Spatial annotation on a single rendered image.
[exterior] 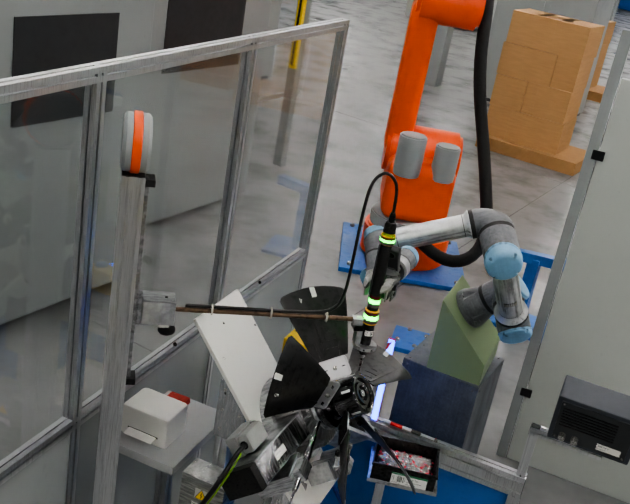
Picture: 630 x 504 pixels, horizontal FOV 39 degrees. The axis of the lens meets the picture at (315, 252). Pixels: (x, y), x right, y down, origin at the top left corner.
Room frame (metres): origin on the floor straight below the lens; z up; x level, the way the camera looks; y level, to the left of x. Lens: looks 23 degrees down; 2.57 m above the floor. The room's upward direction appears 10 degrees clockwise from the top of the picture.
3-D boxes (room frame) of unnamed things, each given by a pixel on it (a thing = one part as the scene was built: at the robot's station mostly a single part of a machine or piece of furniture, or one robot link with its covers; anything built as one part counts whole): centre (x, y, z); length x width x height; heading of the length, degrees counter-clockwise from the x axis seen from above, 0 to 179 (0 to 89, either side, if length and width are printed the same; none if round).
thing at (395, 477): (2.47, -0.42, 0.84); 0.22 x 0.17 x 0.07; 84
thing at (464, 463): (2.65, -0.41, 0.82); 0.90 x 0.04 x 0.08; 71
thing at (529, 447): (2.51, -0.82, 0.96); 0.03 x 0.03 x 0.20; 71
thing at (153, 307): (2.18, 0.41, 1.41); 0.10 x 0.07 x 0.08; 106
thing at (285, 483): (2.04, -0.02, 1.03); 0.15 x 0.10 x 0.14; 71
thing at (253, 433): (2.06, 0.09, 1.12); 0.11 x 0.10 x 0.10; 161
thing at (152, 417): (2.36, 0.41, 0.91); 0.17 x 0.16 x 0.11; 71
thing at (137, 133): (2.15, 0.50, 1.88); 0.17 x 0.15 x 0.16; 161
